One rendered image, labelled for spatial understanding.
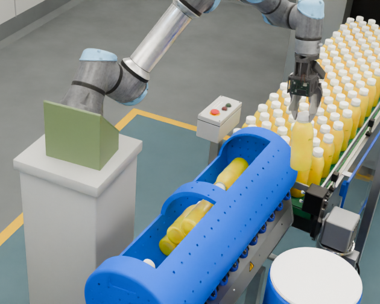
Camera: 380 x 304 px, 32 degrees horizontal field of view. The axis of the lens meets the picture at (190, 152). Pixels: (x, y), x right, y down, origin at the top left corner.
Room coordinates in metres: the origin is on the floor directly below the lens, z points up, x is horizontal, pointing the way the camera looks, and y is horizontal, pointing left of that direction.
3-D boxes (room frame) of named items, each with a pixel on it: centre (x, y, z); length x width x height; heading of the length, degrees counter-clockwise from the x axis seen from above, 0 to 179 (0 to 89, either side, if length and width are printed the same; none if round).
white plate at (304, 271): (1.49, -0.41, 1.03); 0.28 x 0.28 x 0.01
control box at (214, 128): (2.35, -0.11, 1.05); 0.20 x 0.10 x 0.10; 154
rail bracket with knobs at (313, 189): (1.99, -0.47, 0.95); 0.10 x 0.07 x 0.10; 64
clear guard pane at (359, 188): (2.49, -0.80, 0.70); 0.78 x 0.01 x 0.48; 154
